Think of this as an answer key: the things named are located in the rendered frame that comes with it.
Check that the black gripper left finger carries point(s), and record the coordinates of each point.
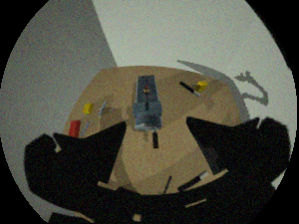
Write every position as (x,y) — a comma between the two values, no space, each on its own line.
(98,151)

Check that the red rectangular block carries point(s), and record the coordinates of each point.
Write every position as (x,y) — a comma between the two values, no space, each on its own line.
(74,128)

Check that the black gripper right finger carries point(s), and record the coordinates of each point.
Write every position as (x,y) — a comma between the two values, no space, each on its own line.
(219,142)

